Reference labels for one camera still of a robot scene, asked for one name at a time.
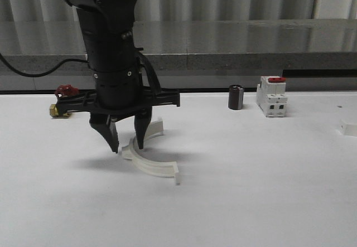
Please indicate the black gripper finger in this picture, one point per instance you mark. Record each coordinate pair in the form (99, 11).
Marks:
(107, 129)
(140, 132)

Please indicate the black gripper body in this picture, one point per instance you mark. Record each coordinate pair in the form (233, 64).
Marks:
(117, 115)

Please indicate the white half-ring clamp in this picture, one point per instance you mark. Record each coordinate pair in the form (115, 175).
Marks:
(348, 127)
(150, 166)

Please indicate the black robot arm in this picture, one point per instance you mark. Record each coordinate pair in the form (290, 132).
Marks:
(107, 30)

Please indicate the grey stone counter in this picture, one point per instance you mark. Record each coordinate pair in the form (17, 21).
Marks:
(313, 55)

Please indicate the black cylindrical capacitor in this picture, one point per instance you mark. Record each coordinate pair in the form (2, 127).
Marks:
(236, 95)

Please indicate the grey pleated curtain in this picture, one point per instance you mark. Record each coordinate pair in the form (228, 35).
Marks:
(168, 10)

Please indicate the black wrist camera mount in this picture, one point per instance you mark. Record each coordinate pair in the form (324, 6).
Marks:
(88, 102)

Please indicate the white circuit breaker red switch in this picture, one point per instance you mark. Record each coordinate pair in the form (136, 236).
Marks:
(271, 97)

